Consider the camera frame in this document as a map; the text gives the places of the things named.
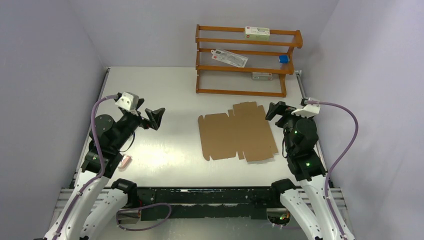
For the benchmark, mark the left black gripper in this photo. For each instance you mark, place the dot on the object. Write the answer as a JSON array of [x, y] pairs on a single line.
[[154, 116]]

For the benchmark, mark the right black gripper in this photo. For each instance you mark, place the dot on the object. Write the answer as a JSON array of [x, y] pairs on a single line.
[[281, 108]]

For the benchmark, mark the brown cardboard box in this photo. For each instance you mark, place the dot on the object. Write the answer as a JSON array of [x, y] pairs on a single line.
[[242, 132]]

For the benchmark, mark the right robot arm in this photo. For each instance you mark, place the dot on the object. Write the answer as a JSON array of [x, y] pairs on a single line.
[[321, 218]]

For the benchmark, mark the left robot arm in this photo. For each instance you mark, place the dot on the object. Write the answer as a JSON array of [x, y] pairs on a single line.
[[114, 119]]

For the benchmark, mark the white box lower shelf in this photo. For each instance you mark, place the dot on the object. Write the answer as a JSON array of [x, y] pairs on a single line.
[[261, 76]]

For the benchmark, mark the white green box top shelf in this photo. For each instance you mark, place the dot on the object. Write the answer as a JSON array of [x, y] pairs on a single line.
[[256, 33]]

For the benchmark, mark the orange wooden shelf rack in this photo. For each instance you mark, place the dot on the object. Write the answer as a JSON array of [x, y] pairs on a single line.
[[263, 56]]

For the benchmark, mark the blue small cube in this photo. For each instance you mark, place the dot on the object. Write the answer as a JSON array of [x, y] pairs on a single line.
[[284, 59]]

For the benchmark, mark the pink white small object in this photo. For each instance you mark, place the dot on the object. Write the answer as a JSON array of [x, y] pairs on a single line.
[[126, 160]]

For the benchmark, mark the white flat package middle shelf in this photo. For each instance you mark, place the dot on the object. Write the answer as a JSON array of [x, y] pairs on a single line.
[[229, 58]]

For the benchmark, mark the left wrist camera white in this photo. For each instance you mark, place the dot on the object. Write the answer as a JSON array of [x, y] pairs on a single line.
[[127, 101]]

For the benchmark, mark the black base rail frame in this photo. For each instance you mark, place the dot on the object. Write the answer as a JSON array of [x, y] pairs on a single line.
[[255, 202]]

